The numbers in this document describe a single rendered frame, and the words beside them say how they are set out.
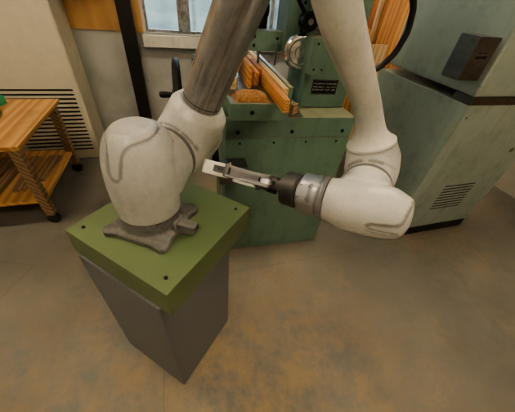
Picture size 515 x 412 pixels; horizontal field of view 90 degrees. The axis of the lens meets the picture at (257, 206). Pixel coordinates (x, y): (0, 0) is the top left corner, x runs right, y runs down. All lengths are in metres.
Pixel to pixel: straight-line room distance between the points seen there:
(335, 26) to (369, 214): 0.29
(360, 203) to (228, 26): 0.42
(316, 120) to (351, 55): 0.74
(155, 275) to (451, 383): 1.31
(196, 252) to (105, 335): 0.83
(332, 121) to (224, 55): 0.70
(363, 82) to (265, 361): 1.10
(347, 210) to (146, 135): 0.42
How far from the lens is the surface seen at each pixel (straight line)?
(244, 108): 0.93
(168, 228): 0.68
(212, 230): 0.71
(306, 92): 1.24
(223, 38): 0.61
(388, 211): 0.49
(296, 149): 1.21
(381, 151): 0.59
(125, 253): 0.70
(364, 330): 1.45
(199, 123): 0.68
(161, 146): 0.58
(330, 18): 0.42
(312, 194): 0.51
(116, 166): 0.59
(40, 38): 2.31
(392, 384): 1.41
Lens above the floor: 1.20
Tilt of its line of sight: 41 degrees down
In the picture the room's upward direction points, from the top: 6 degrees clockwise
